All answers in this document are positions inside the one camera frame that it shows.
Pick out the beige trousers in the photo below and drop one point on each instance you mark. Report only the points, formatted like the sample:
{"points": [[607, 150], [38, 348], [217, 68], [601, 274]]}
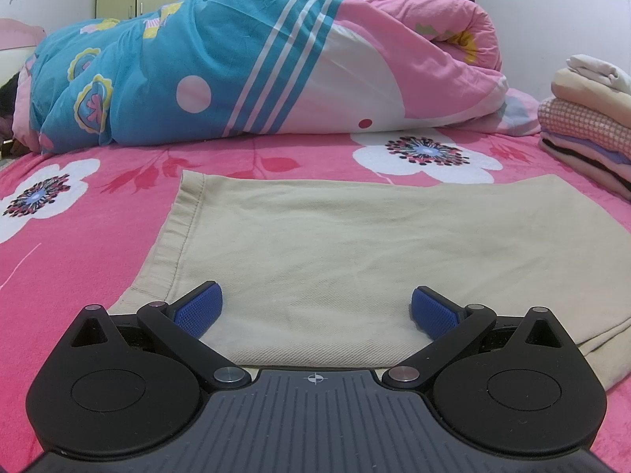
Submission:
{"points": [[320, 273]]}

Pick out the sleeping person head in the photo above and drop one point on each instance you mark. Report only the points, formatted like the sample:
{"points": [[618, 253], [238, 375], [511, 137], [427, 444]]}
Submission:
{"points": [[8, 95]]}

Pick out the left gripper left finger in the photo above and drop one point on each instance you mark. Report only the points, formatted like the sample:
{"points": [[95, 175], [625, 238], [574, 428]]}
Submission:
{"points": [[176, 329]]}

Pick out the blue pink floral quilt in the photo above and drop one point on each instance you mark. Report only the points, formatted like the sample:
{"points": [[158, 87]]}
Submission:
{"points": [[197, 70]]}

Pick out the folded clothes stack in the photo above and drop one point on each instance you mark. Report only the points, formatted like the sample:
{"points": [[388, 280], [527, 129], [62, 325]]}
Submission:
{"points": [[586, 123]]}

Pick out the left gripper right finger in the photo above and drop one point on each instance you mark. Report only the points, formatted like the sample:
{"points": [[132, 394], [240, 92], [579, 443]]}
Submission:
{"points": [[455, 331]]}

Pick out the pink floral bed sheet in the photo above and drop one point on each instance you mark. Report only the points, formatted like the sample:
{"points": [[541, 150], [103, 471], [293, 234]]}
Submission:
{"points": [[89, 243]]}

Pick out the pink white headboard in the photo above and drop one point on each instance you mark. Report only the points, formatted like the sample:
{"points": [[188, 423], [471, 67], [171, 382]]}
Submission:
{"points": [[17, 42]]}

